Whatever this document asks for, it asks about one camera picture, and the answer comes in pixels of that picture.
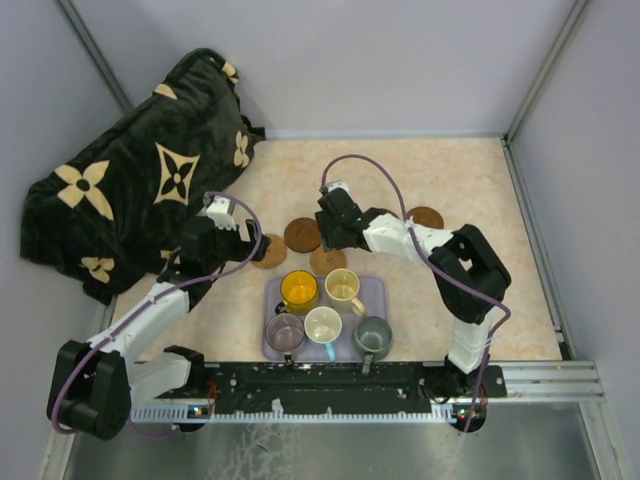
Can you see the cream yellow mug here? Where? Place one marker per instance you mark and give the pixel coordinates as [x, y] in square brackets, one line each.
[343, 287]

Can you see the lavender plastic tray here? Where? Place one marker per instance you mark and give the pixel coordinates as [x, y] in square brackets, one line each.
[373, 295]

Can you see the yellow translucent mug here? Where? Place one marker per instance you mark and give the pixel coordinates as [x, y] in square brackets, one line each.
[300, 293]

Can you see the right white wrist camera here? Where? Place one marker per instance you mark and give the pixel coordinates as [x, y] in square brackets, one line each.
[334, 188]

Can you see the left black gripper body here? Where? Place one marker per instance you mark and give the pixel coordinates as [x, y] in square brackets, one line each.
[230, 246]

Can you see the white mug blue handle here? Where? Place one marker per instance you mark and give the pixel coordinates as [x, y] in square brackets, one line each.
[323, 326]

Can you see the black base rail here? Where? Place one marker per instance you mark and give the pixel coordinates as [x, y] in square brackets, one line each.
[317, 388]

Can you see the light cork coaster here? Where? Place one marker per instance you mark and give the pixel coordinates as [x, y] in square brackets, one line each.
[324, 262]
[275, 254]

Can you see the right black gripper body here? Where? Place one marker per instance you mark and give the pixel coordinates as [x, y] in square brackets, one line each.
[330, 233]

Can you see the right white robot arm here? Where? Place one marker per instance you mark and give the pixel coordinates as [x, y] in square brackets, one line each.
[471, 278]

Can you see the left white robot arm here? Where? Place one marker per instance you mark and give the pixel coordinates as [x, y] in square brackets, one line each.
[97, 384]

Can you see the black floral plush blanket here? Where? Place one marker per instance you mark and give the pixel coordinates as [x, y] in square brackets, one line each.
[114, 212]

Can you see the grey green mug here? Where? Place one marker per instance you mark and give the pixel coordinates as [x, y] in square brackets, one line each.
[372, 341]

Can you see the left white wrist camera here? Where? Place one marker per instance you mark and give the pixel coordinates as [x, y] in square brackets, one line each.
[220, 210]

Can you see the dark brown coaster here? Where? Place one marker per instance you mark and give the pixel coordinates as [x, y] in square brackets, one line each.
[426, 216]
[302, 235]

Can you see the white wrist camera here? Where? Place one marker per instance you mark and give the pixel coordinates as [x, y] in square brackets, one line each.
[334, 188]
[220, 210]

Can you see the purple mug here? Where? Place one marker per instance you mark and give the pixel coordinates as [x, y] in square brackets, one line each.
[285, 334]

